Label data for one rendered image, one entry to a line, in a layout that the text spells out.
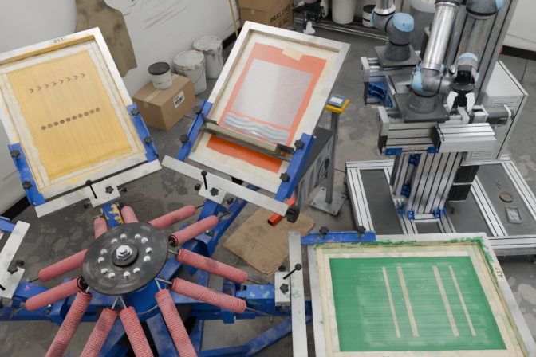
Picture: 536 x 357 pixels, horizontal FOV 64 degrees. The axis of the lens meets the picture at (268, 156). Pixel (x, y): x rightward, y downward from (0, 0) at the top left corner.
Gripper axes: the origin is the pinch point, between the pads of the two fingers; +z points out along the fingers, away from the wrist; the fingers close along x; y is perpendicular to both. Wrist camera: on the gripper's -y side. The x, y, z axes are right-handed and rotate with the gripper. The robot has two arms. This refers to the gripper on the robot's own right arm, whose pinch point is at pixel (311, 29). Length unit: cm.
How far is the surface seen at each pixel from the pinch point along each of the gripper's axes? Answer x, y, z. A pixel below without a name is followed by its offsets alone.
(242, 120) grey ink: -64, -8, 4
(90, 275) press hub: -158, -5, -29
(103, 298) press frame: -163, -15, -1
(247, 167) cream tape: -84, 5, 10
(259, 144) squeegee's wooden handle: -76, 11, -3
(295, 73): -33.6, 7.8, -3.3
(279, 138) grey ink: -66, 14, 5
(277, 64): -31.7, -3.4, -3.8
